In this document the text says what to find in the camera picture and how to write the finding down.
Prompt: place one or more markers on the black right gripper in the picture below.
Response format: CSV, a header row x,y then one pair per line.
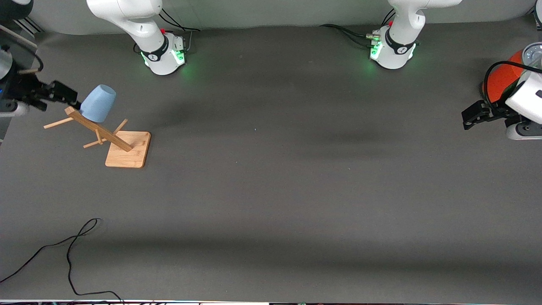
x,y
24,90

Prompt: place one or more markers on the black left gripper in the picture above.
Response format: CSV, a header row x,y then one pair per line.
x,y
496,111

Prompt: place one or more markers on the light blue cup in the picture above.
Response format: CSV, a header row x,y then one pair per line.
x,y
98,103

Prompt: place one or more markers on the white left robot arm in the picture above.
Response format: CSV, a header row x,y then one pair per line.
x,y
402,29

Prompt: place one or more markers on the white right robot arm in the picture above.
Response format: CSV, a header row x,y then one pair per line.
x,y
139,25

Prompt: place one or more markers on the wooden cup rack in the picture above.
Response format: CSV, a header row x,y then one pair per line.
x,y
127,152

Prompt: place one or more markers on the orange cylindrical can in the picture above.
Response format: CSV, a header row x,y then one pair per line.
x,y
501,82

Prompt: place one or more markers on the aluminium frame rail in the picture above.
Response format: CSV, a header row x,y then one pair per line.
x,y
29,26

